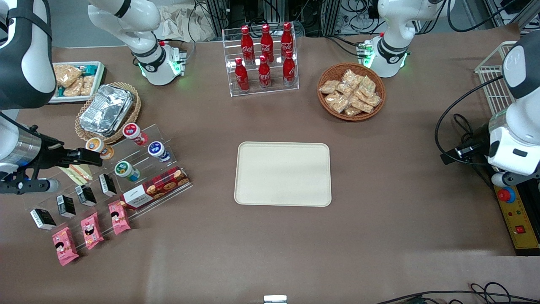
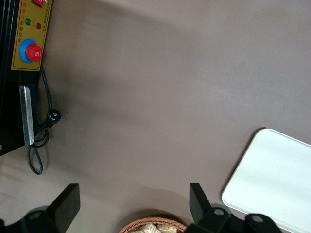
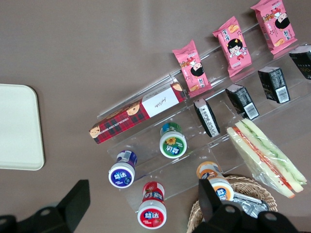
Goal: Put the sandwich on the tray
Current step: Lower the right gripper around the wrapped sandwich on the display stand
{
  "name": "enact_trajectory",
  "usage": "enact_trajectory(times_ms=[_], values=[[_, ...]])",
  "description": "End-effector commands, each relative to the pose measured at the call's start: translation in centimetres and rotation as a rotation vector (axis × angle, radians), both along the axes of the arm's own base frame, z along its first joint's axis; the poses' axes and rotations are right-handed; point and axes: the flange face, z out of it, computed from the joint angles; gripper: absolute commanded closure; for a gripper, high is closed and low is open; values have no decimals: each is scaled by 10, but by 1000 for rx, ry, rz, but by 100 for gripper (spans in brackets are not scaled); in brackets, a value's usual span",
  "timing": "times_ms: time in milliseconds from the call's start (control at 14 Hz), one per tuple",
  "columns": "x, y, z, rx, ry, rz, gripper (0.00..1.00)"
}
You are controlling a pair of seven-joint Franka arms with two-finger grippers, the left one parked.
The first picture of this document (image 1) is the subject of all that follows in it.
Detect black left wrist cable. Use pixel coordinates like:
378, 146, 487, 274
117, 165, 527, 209
434, 75, 505, 166

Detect round brown wicker basket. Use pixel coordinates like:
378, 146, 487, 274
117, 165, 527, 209
317, 62, 386, 122

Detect pink snack packet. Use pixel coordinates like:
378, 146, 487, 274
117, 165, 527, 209
51, 227, 80, 267
108, 200, 132, 236
80, 212, 105, 250

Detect small black carton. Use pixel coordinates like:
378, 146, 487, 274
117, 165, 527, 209
56, 194, 77, 219
30, 208, 57, 231
98, 173, 118, 198
75, 184, 98, 207

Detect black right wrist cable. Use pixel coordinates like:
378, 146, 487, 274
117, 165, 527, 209
0, 111, 41, 180

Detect crumpled white cloth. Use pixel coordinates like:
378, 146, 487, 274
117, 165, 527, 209
159, 3, 216, 43

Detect clear acrylic tiered stand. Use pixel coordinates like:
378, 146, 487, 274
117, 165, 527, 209
21, 123, 194, 244

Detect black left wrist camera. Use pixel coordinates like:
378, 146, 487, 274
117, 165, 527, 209
455, 141, 491, 160

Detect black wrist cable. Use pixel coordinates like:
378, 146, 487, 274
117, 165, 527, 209
434, 75, 505, 166
0, 111, 41, 180

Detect black floor cables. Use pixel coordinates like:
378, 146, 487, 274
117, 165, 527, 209
375, 282, 540, 304

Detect clear acrylic bottle rack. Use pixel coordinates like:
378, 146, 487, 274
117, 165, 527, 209
222, 24, 300, 98

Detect red lid yogurt cup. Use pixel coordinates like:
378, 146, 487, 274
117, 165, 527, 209
122, 122, 149, 147

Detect green lid yogurt cup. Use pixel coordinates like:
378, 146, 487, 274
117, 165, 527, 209
114, 160, 141, 182

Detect white wire rack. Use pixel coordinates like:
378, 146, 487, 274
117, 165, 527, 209
474, 41, 519, 116

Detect aluminium frame rack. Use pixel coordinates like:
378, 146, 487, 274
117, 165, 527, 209
204, 0, 343, 38

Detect triangle sandwich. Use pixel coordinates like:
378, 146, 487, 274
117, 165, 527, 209
58, 164, 93, 183

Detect blue lid yogurt cup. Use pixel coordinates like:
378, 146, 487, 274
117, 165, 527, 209
147, 141, 172, 163

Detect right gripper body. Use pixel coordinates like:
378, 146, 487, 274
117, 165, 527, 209
12, 130, 67, 171

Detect white rectangular snack bin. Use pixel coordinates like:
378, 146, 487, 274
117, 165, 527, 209
48, 61, 106, 104

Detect yellow emergency stop box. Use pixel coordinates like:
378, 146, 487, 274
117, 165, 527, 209
493, 184, 540, 256

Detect red plaid cookie box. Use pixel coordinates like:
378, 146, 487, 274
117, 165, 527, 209
120, 166, 192, 211

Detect orange lid yogurt cup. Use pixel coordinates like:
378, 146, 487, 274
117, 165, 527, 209
85, 137, 115, 160

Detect red cola bottle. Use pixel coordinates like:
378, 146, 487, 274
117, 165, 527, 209
260, 24, 274, 64
240, 26, 255, 65
280, 22, 294, 60
282, 51, 296, 87
257, 55, 272, 90
234, 57, 250, 92

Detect beige plastic tray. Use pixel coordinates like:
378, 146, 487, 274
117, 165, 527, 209
234, 141, 332, 208

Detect oval light wicker basket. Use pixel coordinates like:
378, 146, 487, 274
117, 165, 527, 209
75, 82, 142, 145

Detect stacked foil containers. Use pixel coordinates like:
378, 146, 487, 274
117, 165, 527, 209
79, 84, 135, 137

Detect dark left wrist mount bar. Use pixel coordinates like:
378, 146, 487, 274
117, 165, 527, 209
491, 171, 540, 187

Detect bagged rice cracker packet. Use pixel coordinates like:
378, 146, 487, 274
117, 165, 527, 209
53, 64, 83, 87
63, 80, 84, 98
80, 75, 96, 97

